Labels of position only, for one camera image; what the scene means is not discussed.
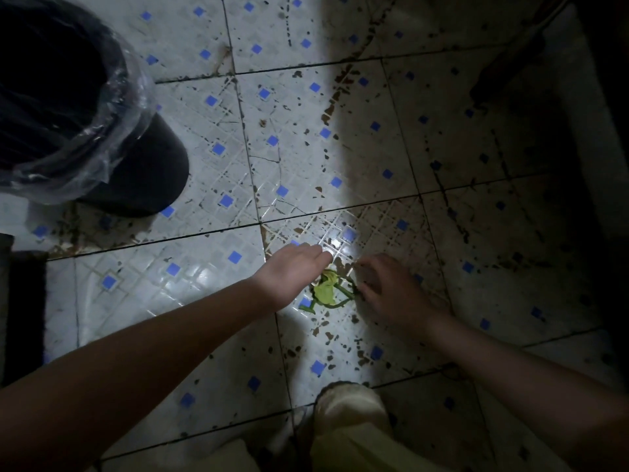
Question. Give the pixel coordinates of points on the person's left hand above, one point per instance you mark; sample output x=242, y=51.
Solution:
x=287, y=272

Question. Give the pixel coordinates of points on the person's right hand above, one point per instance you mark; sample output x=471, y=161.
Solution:
x=393, y=294

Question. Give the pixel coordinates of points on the person's right fingers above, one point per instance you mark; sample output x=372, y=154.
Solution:
x=366, y=280

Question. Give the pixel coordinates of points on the person's left fingers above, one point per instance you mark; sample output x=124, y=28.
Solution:
x=317, y=258

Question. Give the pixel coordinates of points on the person's right forearm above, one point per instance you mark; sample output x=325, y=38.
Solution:
x=530, y=388

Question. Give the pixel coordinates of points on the person's left forearm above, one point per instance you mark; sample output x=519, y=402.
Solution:
x=132, y=368

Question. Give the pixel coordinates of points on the green vegetable scraps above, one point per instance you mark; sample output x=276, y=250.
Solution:
x=327, y=292

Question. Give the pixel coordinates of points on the person's beige trouser leg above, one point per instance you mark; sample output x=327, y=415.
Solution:
x=344, y=432

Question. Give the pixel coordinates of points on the black trash bin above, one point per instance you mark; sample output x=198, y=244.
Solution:
x=93, y=122

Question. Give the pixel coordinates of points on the clear plastic bin liner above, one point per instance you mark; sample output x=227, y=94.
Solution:
x=78, y=117

